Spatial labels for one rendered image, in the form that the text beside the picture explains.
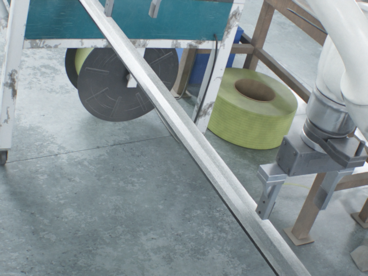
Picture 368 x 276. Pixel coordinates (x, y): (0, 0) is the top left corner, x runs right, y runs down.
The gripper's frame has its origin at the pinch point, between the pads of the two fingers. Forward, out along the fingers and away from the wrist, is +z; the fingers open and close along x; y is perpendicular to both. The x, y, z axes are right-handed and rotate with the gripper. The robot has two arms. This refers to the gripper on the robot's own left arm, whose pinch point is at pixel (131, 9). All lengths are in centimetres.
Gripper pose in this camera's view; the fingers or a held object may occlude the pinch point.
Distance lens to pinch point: 169.7
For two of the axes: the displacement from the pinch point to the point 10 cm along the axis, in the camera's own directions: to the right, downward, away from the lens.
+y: -4.2, -5.7, 7.0
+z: -2.4, 8.2, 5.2
